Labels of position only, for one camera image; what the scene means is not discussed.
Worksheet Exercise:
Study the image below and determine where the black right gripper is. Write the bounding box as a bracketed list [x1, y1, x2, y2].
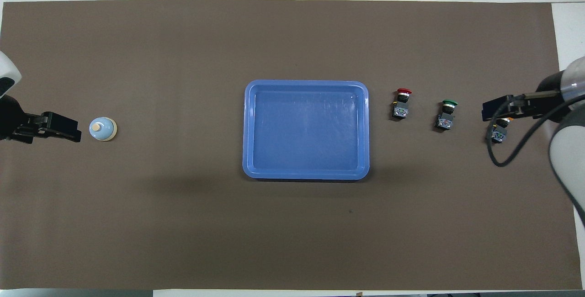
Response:
[482, 73, 565, 122]

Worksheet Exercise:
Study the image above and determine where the red push button switch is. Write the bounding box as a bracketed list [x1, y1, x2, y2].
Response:
[392, 88, 413, 121]

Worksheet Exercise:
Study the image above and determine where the green push button switch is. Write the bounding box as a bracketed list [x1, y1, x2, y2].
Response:
[434, 100, 459, 131]

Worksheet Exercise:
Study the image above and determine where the light blue desk bell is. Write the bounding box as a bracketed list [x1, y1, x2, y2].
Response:
[89, 117, 118, 142]

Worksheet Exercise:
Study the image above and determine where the brown table mat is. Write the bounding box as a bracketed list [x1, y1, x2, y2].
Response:
[0, 0, 583, 291]

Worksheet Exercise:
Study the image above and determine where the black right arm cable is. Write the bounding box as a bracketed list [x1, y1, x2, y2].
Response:
[487, 90, 576, 168]

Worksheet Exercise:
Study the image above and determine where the yellow push button switch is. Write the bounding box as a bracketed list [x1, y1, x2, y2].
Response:
[490, 118, 510, 144]

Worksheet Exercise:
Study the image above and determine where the blue plastic tray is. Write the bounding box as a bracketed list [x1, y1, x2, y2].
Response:
[242, 80, 370, 181]

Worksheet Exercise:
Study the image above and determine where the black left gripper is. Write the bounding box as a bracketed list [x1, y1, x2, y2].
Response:
[0, 95, 82, 145]

